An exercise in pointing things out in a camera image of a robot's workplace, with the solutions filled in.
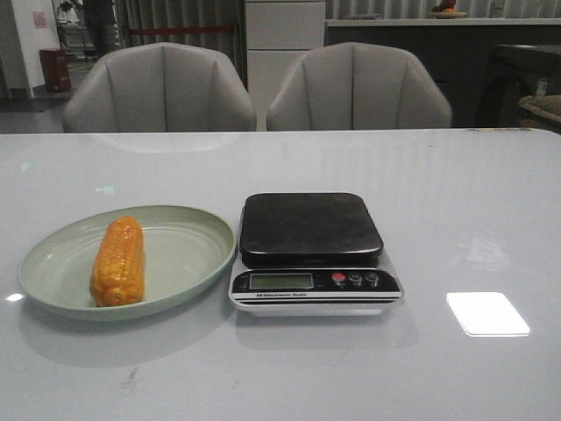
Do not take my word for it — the orange corn cob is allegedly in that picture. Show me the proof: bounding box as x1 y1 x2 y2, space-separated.
89 216 145 307

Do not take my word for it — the silver black kitchen scale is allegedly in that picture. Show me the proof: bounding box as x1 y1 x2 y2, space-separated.
229 192 405 317

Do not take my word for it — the middle grey chair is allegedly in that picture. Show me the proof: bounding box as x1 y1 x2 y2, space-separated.
266 42 452 132

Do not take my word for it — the grey chair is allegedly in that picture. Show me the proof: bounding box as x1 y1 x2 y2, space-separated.
266 42 452 132
62 42 257 133

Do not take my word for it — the pale green plate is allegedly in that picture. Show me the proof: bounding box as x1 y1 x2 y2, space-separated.
18 205 236 322

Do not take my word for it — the left grey chair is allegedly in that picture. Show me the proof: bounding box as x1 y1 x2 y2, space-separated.
62 42 257 133

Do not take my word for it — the white drawer cabinet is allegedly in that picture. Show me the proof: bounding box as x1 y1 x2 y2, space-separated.
245 1 325 95

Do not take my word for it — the red barrier bar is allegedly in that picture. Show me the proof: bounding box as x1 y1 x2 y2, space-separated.
129 25 235 36

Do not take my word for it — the flat tray on counter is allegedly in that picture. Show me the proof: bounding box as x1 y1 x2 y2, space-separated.
341 13 382 20

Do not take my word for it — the dark sideboard counter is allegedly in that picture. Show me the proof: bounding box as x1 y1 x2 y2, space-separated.
324 18 560 127

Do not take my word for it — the person in background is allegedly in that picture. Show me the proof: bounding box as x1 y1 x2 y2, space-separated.
82 0 117 59

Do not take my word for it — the fruit bowl on counter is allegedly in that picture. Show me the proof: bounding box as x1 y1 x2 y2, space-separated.
430 0 467 19

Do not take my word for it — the red bin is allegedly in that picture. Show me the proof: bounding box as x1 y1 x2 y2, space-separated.
39 48 71 92

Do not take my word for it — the tan sofa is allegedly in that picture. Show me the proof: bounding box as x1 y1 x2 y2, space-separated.
519 95 561 134

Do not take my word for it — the pink wall notice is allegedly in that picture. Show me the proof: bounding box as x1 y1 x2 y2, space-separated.
32 11 47 29

